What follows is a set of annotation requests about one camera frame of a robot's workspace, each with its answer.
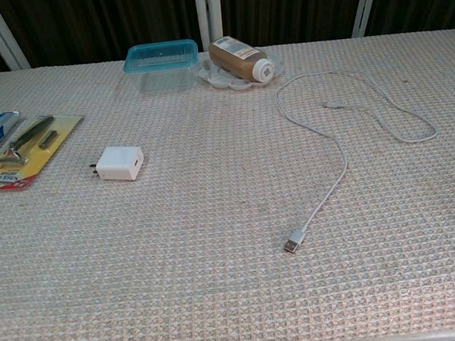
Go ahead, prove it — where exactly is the white USB cable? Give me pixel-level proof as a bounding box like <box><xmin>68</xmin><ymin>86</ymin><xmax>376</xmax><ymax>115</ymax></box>
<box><xmin>268</xmin><ymin>62</ymin><xmax>448</xmax><ymax>256</ymax></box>

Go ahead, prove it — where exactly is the white USB wall charger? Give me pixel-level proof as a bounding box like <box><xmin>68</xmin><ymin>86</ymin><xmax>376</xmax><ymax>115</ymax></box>
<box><xmin>85</xmin><ymin>143</ymin><xmax>146</xmax><ymax>187</ymax></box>

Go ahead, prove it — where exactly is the beige woven tablecloth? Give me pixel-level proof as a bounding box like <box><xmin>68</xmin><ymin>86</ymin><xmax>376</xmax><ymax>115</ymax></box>
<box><xmin>0</xmin><ymin>29</ymin><xmax>455</xmax><ymax>341</ymax></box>

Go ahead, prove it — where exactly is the brown bottle with white cap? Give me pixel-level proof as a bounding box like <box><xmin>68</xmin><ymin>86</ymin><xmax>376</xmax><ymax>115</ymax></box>
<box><xmin>206</xmin><ymin>33</ymin><xmax>276</xmax><ymax>88</ymax></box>

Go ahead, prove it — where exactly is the clear container with teal lid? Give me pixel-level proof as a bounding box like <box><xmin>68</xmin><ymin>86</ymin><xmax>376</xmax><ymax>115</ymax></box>
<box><xmin>121</xmin><ymin>38</ymin><xmax>202</xmax><ymax>95</ymax></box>

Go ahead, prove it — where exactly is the razor in yellow blister pack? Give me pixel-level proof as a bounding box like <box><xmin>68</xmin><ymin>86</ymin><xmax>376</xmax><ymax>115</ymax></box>
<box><xmin>0</xmin><ymin>110</ymin><xmax>91</xmax><ymax>192</ymax></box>

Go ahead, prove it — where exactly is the black pleated curtain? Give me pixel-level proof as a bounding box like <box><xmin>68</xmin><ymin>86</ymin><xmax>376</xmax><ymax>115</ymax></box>
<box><xmin>0</xmin><ymin>0</ymin><xmax>455</xmax><ymax>74</ymax></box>

